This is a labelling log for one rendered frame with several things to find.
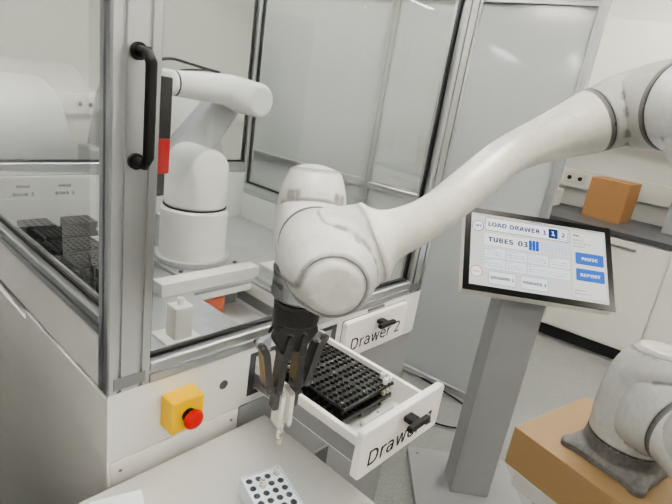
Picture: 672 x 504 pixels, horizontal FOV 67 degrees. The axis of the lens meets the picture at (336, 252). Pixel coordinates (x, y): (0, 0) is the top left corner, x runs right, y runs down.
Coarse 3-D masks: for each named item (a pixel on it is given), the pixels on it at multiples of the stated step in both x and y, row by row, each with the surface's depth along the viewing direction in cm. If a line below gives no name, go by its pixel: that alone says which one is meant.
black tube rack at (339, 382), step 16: (336, 352) 126; (288, 368) 116; (320, 368) 118; (336, 368) 119; (352, 368) 121; (368, 368) 121; (320, 384) 112; (336, 384) 113; (352, 384) 114; (368, 384) 115; (320, 400) 111; (336, 400) 107; (368, 400) 114; (336, 416) 106; (352, 416) 108
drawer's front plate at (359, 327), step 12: (372, 312) 146; (384, 312) 148; (396, 312) 153; (348, 324) 136; (360, 324) 140; (372, 324) 145; (396, 324) 156; (348, 336) 138; (360, 336) 142; (384, 336) 152; (360, 348) 144
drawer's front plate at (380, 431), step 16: (432, 384) 114; (416, 400) 106; (432, 400) 112; (384, 416) 99; (400, 416) 102; (432, 416) 115; (368, 432) 94; (384, 432) 99; (400, 432) 105; (416, 432) 111; (368, 448) 96; (384, 448) 101; (400, 448) 107; (352, 464) 97
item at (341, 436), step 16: (272, 352) 123; (352, 352) 129; (256, 368) 116; (272, 368) 123; (256, 384) 117; (400, 384) 119; (304, 400) 106; (384, 400) 121; (400, 400) 120; (304, 416) 107; (320, 416) 104; (320, 432) 104; (336, 432) 101; (352, 432) 99; (336, 448) 101; (352, 448) 98
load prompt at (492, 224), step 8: (488, 224) 176; (496, 224) 176; (504, 224) 177; (512, 224) 177; (520, 224) 177; (528, 224) 177; (504, 232) 175; (512, 232) 176; (520, 232) 176; (528, 232) 176; (536, 232) 176; (544, 232) 176; (552, 232) 177; (560, 232) 177; (568, 232) 177; (560, 240) 176; (568, 240) 176
